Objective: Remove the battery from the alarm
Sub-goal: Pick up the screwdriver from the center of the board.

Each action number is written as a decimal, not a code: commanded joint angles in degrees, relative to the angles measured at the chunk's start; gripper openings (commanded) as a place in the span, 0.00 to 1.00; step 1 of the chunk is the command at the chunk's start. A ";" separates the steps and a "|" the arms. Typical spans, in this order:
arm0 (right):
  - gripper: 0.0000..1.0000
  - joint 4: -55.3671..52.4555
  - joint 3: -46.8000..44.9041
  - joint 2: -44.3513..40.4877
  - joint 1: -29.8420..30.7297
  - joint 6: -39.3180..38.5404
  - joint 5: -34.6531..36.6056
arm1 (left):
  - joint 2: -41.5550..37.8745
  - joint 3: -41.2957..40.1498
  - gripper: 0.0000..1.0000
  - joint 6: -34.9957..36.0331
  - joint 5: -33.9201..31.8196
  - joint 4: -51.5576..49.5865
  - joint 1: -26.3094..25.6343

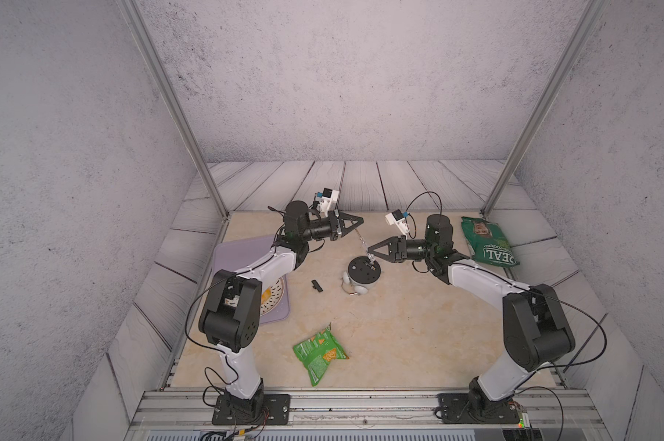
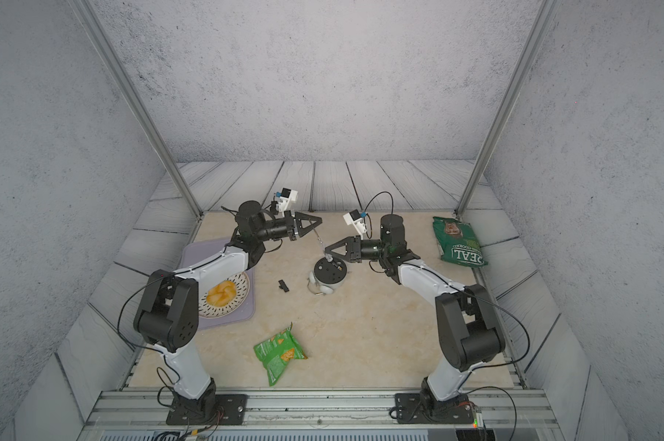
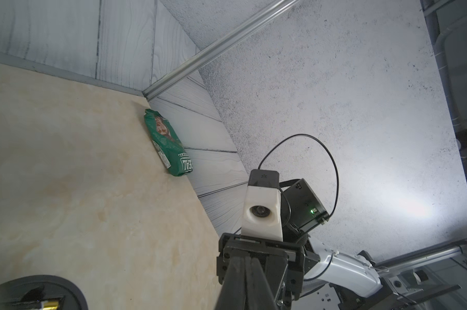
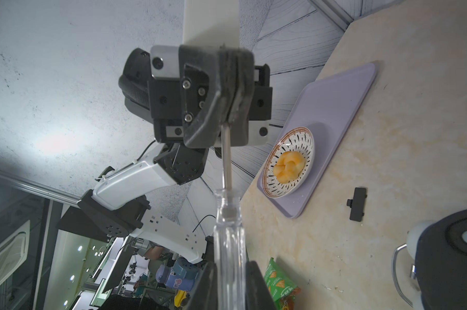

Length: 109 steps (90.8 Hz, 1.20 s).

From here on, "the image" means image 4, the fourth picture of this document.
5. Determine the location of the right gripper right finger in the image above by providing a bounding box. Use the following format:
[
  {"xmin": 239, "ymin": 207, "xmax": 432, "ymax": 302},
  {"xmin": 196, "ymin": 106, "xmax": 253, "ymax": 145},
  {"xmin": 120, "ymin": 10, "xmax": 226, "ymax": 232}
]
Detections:
[{"xmin": 246, "ymin": 261, "xmax": 276, "ymax": 310}]

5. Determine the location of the purple tray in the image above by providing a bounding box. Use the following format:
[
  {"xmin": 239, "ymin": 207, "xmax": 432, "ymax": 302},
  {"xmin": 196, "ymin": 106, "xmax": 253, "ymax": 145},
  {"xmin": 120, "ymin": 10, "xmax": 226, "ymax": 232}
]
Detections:
[{"xmin": 257, "ymin": 63, "xmax": 378, "ymax": 218}]

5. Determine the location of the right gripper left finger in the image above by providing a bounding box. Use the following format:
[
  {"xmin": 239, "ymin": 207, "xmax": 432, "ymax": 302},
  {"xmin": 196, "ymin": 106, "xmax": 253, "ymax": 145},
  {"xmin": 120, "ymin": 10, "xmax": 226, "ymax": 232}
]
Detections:
[{"xmin": 184, "ymin": 262, "xmax": 218, "ymax": 310}]

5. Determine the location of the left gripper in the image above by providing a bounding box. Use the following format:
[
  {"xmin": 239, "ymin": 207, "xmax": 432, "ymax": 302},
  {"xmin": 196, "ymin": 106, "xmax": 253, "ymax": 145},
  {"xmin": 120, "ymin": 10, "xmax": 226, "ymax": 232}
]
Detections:
[{"xmin": 118, "ymin": 45, "xmax": 273, "ymax": 149}]

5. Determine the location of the patterned plate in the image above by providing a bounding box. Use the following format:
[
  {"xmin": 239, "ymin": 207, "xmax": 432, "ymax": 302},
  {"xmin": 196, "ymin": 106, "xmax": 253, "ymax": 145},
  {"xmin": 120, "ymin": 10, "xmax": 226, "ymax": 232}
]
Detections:
[{"xmin": 261, "ymin": 127, "xmax": 316, "ymax": 199}]

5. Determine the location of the yellow pastry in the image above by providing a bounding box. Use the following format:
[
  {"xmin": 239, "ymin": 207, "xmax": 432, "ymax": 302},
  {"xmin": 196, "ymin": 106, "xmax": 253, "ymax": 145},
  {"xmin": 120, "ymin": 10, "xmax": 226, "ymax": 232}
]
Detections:
[{"xmin": 273, "ymin": 151, "xmax": 306, "ymax": 184}]

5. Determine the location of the white twin-bell alarm clock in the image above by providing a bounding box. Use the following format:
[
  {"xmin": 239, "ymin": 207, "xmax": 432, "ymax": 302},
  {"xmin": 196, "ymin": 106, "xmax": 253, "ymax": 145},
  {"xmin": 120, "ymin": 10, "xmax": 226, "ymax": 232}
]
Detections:
[{"xmin": 391, "ymin": 209, "xmax": 467, "ymax": 309}]

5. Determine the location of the clear handle screwdriver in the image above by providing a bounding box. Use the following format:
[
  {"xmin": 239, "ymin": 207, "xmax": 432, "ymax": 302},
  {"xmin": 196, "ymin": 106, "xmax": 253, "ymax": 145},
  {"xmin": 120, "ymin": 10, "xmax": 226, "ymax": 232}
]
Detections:
[{"xmin": 214, "ymin": 123, "xmax": 246, "ymax": 309}]

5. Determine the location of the light green snack bag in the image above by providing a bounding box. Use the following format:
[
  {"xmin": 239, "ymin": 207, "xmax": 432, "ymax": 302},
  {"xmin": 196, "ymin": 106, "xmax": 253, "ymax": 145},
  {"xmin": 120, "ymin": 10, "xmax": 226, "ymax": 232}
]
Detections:
[{"xmin": 264, "ymin": 258, "xmax": 301, "ymax": 310}]

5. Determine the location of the left aluminium corner post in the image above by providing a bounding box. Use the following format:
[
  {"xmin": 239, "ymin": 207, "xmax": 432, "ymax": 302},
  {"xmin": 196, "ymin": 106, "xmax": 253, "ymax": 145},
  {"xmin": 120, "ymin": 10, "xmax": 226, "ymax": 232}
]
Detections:
[{"xmin": 308, "ymin": 0, "xmax": 354, "ymax": 30}]

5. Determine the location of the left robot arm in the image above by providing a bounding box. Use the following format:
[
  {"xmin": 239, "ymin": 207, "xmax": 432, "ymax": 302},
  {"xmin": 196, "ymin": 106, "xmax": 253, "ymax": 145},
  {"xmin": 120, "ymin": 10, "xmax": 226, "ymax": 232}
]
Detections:
[{"xmin": 59, "ymin": 1, "xmax": 272, "ymax": 264}]

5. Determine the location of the black battery cover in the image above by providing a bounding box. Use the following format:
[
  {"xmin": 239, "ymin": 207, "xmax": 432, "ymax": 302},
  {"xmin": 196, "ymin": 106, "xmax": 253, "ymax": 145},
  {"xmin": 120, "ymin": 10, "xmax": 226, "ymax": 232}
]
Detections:
[{"xmin": 347, "ymin": 187, "xmax": 367, "ymax": 222}]

